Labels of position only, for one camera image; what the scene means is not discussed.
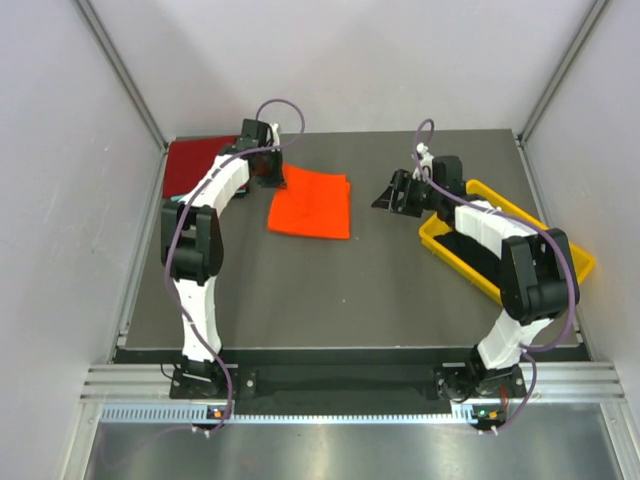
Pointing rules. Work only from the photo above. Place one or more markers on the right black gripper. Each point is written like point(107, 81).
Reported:
point(401, 182)

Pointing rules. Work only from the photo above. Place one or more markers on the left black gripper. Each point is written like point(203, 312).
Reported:
point(275, 180)

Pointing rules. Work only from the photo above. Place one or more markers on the orange t shirt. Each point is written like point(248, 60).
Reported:
point(313, 204)

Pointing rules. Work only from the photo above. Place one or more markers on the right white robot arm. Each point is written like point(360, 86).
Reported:
point(536, 277)

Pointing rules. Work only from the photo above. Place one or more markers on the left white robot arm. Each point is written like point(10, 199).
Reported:
point(192, 252)

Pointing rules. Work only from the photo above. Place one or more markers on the folded red t shirt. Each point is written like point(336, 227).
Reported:
point(188, 161)

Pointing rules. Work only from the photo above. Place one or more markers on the black t shirt in bin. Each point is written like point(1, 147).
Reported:
point(469, 257)

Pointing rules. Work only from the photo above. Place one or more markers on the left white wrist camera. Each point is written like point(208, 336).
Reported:
point(275, 141)

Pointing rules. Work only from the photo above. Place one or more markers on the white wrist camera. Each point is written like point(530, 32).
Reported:
point(275, 141)
point(424, 166)

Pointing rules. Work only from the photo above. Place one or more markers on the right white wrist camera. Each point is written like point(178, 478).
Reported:
point(424, 166)

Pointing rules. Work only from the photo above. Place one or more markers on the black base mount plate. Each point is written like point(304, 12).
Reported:
point(350, 381)

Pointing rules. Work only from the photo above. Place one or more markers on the left aluminium frame post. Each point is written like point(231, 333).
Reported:
point(100, 34)

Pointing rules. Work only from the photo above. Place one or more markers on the aluminium frame post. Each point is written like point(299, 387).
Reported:
point(100, 34)
point(570, 54)

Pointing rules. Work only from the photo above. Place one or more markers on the right aluminium frame post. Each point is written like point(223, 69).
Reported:
point(570, 54)

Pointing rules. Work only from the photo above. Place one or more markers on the grey slotted cable duct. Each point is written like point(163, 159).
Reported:
point(203, 414)

